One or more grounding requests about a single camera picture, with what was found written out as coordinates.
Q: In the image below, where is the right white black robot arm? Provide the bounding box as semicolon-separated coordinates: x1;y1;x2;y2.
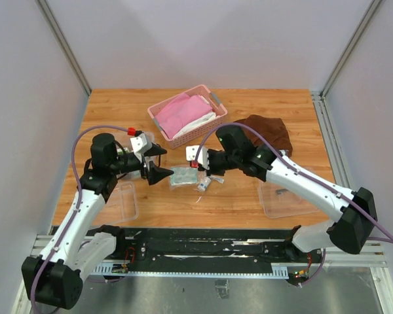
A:
187;122;377;262

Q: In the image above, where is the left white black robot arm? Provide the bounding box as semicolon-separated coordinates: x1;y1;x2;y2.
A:
22;128;173;313

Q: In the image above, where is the clear plastic medicine box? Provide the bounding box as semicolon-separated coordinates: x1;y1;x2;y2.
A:
111;131;161;181

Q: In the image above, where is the thin white sachet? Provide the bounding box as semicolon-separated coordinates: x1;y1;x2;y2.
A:
210;176;224;184

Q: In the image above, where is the small bandage roll packet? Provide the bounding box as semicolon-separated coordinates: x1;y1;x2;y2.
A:
196;177;212;192

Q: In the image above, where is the clear divided tray insert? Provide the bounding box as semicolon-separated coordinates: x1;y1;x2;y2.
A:
91;181;139;227

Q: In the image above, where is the pink plastic basket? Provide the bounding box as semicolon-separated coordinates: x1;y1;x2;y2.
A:
147;84;227;149

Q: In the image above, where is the white folded cloth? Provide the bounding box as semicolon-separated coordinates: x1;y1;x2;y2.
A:
173;111;216;139

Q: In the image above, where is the pink folded cloth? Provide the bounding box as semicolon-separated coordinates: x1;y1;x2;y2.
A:
155;93;213;139

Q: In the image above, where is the brown towel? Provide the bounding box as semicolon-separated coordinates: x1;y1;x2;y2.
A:
235;114;293;157

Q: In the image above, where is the clear box lid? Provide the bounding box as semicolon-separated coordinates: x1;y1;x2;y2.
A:
257;181;319;218

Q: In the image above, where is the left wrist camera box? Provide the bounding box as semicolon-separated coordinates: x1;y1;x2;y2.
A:
130;133;153;161

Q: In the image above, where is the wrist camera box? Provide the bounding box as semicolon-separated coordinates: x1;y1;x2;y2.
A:
130;133;153;161
185;145;210;170

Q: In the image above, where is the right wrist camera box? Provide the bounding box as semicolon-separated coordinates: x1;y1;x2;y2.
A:
185;145;210;170

